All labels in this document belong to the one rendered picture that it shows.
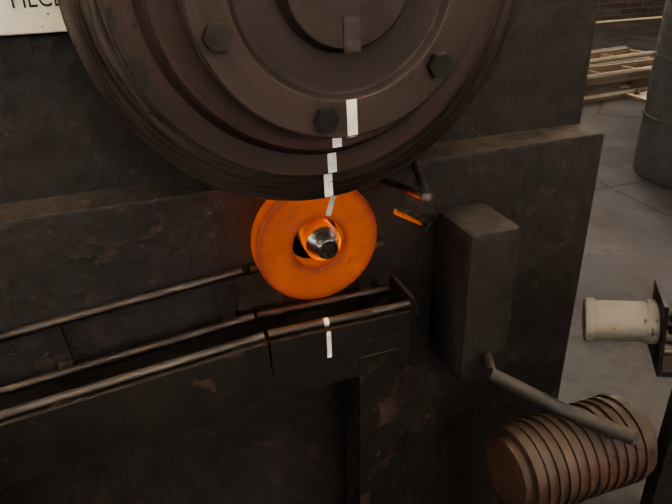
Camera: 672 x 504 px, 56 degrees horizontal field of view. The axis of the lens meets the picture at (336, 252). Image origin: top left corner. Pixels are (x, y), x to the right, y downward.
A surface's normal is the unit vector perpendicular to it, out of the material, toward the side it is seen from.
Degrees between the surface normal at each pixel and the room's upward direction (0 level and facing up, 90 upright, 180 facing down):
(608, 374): 0
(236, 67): 90
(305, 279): 90
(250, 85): 90
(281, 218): 90
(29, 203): 0
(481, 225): 0
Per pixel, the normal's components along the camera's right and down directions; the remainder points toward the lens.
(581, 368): -0.02, -0.89
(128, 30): 0.34, 0.43
